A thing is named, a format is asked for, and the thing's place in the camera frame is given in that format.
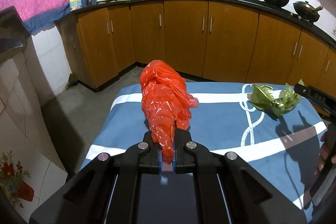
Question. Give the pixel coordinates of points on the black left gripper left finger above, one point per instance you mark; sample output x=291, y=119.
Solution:
x=106, y=190

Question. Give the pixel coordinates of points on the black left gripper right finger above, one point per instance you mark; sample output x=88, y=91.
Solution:
x=228, y=189

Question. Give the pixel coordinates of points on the olive green plastic bag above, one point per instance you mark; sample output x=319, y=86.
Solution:
x=263, y=98

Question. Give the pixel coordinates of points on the red plastic bag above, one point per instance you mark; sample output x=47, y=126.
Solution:
x=166, y=104

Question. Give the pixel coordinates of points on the person right hand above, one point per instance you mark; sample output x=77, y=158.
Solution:
x=323, y=153

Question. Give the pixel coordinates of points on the blue white striped tablecloth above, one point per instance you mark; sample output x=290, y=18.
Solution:
x=283, y=149

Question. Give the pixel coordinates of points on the white appliance with flowers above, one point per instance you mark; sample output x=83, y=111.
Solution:
x=31, y=170

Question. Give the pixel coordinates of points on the black wok right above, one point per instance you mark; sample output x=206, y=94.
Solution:
x=307, y=11

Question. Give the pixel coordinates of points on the lower wooden cabinets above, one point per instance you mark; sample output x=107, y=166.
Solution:
x=213, y=40

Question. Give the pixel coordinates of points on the yellow detergent bottle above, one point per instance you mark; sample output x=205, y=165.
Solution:
x=75, y=4

